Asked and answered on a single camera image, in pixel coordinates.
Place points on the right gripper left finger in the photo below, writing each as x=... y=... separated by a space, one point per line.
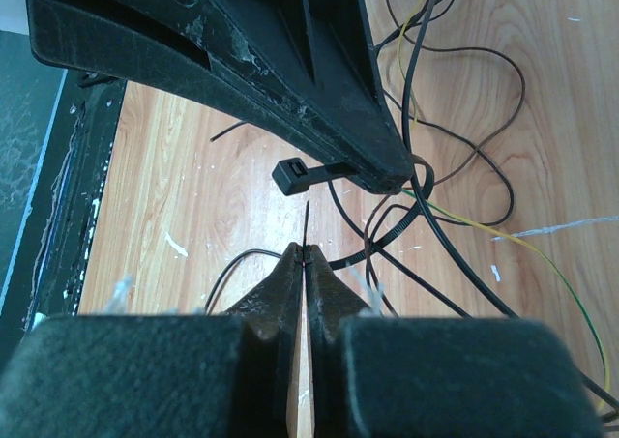
x=161 y=375

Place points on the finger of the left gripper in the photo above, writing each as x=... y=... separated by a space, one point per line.
x=303 y=70

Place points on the black zip tie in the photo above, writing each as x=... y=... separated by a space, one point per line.
x=292 y=176

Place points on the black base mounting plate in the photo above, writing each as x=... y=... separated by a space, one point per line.
x=70 y=194

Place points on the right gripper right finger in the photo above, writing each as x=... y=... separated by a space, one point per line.
x=379 y=376

